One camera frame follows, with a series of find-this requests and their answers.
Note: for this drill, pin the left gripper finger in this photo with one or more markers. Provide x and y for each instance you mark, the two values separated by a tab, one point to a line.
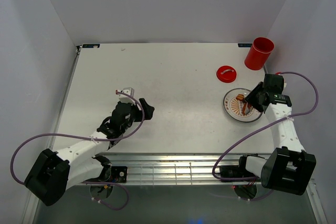
148	111
144	104

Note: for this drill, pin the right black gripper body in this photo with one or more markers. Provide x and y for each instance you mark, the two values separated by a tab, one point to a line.
253	97

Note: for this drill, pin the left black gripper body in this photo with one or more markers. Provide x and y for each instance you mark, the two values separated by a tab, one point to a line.
136	115

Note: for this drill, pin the metal food tongs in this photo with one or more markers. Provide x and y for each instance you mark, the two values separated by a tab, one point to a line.
243	109

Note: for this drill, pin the brown braised meat piece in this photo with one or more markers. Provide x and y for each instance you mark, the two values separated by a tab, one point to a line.
240	97

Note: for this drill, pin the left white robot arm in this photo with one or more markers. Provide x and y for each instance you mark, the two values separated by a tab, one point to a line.
56	171

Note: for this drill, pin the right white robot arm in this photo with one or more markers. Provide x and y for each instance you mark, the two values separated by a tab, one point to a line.
289	168

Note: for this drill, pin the red cylindrical lunch container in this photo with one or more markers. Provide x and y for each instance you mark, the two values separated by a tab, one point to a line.
259	52

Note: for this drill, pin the patterned round plate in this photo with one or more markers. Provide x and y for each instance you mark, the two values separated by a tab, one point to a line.
233	107

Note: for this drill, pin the red container lid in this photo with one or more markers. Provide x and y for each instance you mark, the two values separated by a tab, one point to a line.
226	74

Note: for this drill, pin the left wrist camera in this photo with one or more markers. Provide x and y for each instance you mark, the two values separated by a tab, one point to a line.
126	95

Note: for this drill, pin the aluminium table frame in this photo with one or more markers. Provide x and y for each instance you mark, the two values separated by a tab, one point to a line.
190	134

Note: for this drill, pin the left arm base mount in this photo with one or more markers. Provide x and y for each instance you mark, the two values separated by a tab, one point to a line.
113	172

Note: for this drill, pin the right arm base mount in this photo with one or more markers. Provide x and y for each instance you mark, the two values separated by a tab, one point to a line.
235	173

